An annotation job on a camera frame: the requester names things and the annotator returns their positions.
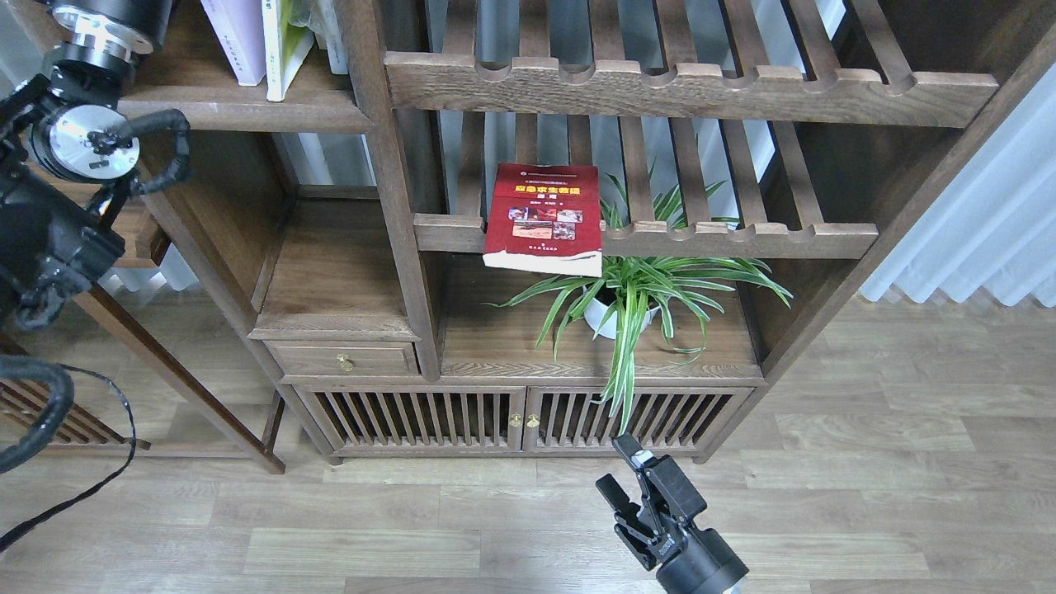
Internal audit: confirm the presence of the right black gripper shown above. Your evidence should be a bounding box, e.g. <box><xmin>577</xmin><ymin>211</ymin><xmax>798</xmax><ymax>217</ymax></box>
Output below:
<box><xmin>596</xmin><ymin>435</ymin><xmax>749</xmax><ymax>593</ymax></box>

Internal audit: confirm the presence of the red book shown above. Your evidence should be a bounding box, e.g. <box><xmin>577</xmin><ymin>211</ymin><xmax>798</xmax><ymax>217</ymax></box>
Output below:
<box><xmin>483</xmin><ymin>163</ymin><xmax>602</xmax><ymax>277</ymax></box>

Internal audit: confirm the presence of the yellow-green book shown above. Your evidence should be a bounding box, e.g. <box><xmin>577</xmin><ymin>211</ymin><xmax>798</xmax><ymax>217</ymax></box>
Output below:
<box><xmin>260</xmin><ymin>1</ymin><xmax>314</xmax><ymax>103</ymax></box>

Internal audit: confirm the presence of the white book top shelf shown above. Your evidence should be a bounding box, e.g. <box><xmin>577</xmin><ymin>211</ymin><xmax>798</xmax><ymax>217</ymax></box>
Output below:
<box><xmin>200</xmin><ymin>1</ymin><xmax>266</xmax><ymax>87</ymax></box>

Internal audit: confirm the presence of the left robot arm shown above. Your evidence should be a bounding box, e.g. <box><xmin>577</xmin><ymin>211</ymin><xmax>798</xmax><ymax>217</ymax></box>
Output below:
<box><xmin>1</xmin><ymin>1</ymin><xmax>190</xmax><ymax>331</ymax></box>

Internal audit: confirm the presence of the white plant pot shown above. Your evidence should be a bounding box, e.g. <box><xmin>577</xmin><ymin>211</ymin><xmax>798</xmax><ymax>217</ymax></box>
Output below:
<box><xmin>583</xmin><ymin>287</ymin><xmax>660</xmax><ymax>340</ymax></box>

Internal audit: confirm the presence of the green spider plant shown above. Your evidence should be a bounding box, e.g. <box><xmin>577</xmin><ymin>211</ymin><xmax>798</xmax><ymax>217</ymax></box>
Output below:
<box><xmin>488</xmin><ymin>165</ymin><xmax>793</xmax><ymax>434</ymax></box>

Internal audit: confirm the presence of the dark wooden bookshelf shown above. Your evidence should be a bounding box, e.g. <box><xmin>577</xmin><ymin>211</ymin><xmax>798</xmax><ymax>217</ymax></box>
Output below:
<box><xmin>120</xmin><ymin>1</ymin><xmax>1054</xmax><ymax>463</ymax></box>

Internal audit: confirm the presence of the brass drawer knob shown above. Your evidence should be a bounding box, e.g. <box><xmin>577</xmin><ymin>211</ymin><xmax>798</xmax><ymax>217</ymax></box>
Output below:
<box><xmin>336</xmin><ymin>354</ymin><xmax>356</xmax><ymax>373</ymax></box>

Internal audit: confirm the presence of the white curtain right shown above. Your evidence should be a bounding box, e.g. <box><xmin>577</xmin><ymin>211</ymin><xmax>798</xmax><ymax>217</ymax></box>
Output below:
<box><xmin>860</xmin><ymin>68</ymin><xmax>1055</xmax><ymax>308</ymax></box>

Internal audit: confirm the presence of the wooden side table left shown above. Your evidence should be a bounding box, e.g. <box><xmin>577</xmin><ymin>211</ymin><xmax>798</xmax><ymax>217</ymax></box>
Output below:
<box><xmin>0</xmin><ymin>165</ymin><xmax>286</xmax><ymax>476</ymax></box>

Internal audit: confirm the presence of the plastic-wrapped white book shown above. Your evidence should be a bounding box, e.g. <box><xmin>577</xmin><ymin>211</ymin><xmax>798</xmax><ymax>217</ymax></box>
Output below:
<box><xmin>300</xmin><ymin>0</ymin><xmax>348</xmax><ymax>75</ymax></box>

